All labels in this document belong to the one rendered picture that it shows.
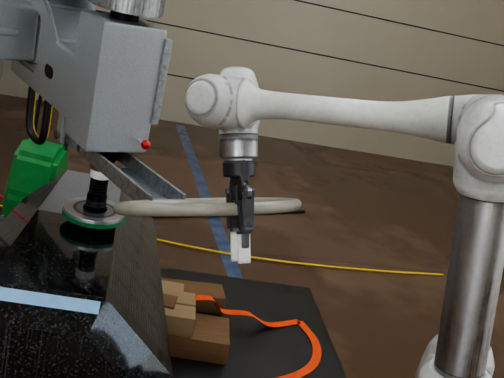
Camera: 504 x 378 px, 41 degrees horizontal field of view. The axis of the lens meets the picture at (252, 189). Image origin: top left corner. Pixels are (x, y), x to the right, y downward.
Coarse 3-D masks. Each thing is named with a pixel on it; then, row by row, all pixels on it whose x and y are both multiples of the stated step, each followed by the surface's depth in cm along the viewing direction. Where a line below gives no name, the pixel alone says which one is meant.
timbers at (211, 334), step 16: (192, 288) 355; (208, 288) 359; (208, 304) 352; (208, 320) 325; (224, 320) 328; (176, 336) 306; (192, 336) 308; (208, 336) 311; (224, 336) 314; (176, 352) 308; (192, 352) 309; (208, 352) 309; (224, 352) 310
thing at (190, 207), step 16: (128, 208) 159; (144, 208) 155; (160, 208) 153; (176, 208) 152; (192, 208) 151; (208, 208) 151; (224, 208) 152; (256, 208) 154; (272, 208) 157; (288, 208) 162
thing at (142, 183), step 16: (96, 160) 217; (128, 160) 222; (112, 176) 207; (128, 176) 200; (144, 176) 214; (160, 176) 207; (128, 192) 199; (144, 192) 191; (160, 192) 206; (176, 192) 198
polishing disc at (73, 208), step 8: (72, 200) 235; (80, 200) 237; (64, 208) 228; (72, 208) 229; (80, 208) 230; (112, 208) 236; (72, 216) 224; (80, 216) 225; (88, 216) 226; (96, 216) 227; (104, 216) 229; (112, 216) 230; (120, 216) 232; (104, 224) 225
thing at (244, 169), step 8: (240, 160) 150; (248, 160) 151; (224, 168) 152; (232, 168) 150; (240, 168) 150; (248, 168) 151; (224, 176) 153; (232, 176) 151; (240, 176) 150; (248, 176) 151; (232, 184) 154; (240, 184) 150; (248, 184) 150; (240, 192) 151
